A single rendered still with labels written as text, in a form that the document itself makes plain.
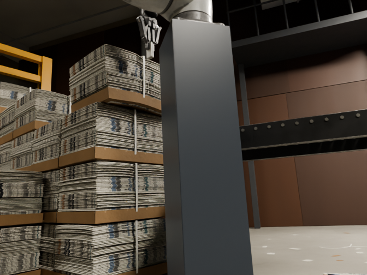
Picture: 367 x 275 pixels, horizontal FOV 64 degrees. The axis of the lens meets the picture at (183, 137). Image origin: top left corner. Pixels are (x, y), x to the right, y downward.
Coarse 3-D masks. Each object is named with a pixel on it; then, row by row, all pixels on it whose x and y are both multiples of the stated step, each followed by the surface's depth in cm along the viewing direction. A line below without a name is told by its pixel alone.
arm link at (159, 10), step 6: (126, 0) 95; (132, 0) 94; (138, 0) 94; (144, 0) 94; (150, 0) 95; (156, 0) 95; (162, 0) 96; (168, 0) 97; (138, 6) 98; (144, 6) 97; (150, 6) 97; (156, 6) 97; (162, 6) 98; (168, 6) 98; (156, 12) 102; (162, 12) 101
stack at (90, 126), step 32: (64, 128) 127; (96, 128) 110; (128, 128) 122; (160, 128) 135; (0, 160) 177; (32, 160) 145; (96, 160) 110; (64, 192) 121; (96, 192) 105; (128, 192) 115; (160, 192) 128; (32, 224) 137; (64, 224) 121; (96, 224) 105; (128, 224) 114; (160, 224) 126; (64, 256) 113; (96, 256) 101; (128, 256) 111; (160, 256) 123
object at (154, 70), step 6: (150, 66) 132; (156, 66) 135; (150, 72) 132; (156, 72) 135; (150, 78) 130; (156, 78) 133; (150, 84) 129; (156, 84) 133; (150, 90) 128; (156, 90) 131; (150, 96) 129; (156, 96) 131; (150, 108) 129; (156, 114) 135
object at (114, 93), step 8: (104, 88) 113; (112, 88) 113; (96, 96) 117; (104, 96) 113; (112, 96) 112; (120, 96) 115; (128, 96) 119; (136, 96) 122; (80, 104) 124; (88, 104) 120
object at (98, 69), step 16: (112, 48) 118; (80, 64) 126; (96, 64) 118; (112, 64) 116; (128, 64) 122; (80, 80) 125; (96, 80) 117; (112, 80) 114; (128, 80) 120; (80, 96) 124
